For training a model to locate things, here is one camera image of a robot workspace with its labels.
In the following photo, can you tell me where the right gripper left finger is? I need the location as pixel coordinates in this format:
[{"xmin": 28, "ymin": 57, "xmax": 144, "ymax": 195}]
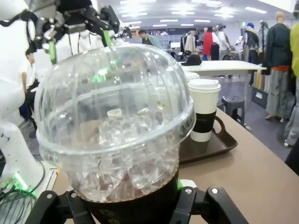
[{"xmin": 25, "ymin": 190, "xmax": 94, "ymax": 224}]

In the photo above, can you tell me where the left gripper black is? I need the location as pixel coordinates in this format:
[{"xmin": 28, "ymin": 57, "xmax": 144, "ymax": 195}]
[{"xmin": 30, "ymin": 0, "xmax": 120, "ymax": 64}]

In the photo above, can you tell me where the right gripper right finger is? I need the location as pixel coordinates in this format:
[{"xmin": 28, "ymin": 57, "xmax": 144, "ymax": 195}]
[{"xmin": 177, "ymin": 178, "xmax": 249, "ymax": 224}]

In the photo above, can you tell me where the iced coffee dome-lid cup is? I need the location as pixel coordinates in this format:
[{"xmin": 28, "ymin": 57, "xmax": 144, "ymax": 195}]
[{"xmin": 34, "ymin": 43, "xmax": 196, "ymax": 224}]

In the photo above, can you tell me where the white paper coffee cup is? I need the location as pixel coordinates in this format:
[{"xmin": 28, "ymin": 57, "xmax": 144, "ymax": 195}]
[
  {"xmin": 184, "ymin": 71, "xmax": 200, "ymax": 82},
  {"xmin": 187, "ymin": 78, "xmax": 221, "ymax": 142}
]

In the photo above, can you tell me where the brown plastic serving tray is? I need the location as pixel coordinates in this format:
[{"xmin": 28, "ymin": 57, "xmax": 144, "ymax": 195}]
[{"xmin": 178, "ymin": 114, "xmax": 239, "ymax": 165}]

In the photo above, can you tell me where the seated person in white shirt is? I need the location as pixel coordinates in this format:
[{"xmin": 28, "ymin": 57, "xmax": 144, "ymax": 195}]
[{"xmin": 20, "ymin": 48, "xmax": 41, "ymax": 123}]

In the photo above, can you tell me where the standing person in dark shirt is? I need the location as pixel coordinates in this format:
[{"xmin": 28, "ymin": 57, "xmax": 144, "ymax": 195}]
[{"xmin": 137, "ymin": 29, "xmax": 162, "ymax": 50}]

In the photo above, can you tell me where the grey plastic stool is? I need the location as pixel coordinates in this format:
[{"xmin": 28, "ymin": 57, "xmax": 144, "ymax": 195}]
[{"xmin": 221, "ymin": 95, "xmax": 246, "ymax": 127}]

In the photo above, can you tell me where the clothes rack with garments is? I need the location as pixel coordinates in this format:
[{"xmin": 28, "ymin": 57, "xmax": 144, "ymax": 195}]
[{"xmin": 180, "ymin": 30, "xmax": 199, "ymax": 53}]

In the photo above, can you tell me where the black baseball cap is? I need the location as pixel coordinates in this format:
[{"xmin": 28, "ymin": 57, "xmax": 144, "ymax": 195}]
[{"xmin": 181, "ymin": 54, "xmax": 203, "ymax": 67}]

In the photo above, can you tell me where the dark storage box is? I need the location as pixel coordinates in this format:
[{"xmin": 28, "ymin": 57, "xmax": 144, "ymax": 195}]
[{"xmin": 251, "ymin": 84, "xmax": 270, "ymax": 109}]

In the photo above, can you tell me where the mannequin with red garment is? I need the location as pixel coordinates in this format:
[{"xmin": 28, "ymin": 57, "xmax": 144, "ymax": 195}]
[{"xmin": 202, "ymin": 26, "xmax": 220, "ymax": 62}]

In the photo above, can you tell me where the white table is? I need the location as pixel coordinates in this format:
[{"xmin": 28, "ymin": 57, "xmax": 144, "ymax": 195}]
[{"xmin": 181, "ymin": 60, "xmax": 267, "ymax": 77}]

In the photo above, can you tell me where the mannequin with white shirt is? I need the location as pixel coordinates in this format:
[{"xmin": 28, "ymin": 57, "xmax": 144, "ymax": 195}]
[{"xmin": 216, "ymin": 23, "xmax": 232, "ymax": 61}]

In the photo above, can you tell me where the mannequin with yellow-green top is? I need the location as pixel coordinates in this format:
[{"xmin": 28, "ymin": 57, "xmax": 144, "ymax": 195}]
[{"xmin": 283, "ymin": 3, "xmax": 299, "ymax": 147}]

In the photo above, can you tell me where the mannequin with blue hat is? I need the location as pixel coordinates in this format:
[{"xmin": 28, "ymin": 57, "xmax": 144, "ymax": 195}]
[{"xmin": 243, "ymin": 22, "xmax": 260, "ymax": 65}]

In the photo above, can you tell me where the mannequin with dark jacket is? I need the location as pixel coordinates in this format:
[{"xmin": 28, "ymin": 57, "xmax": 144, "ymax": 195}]
[{"xmin": 261, "ymin": 11, "xmax": 293, "ymax": 121}]

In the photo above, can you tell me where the black cable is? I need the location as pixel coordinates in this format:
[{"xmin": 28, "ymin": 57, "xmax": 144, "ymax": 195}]
[{"xmin": 0, "ymin": 184, "xmax": 39, "ymax": 224}]

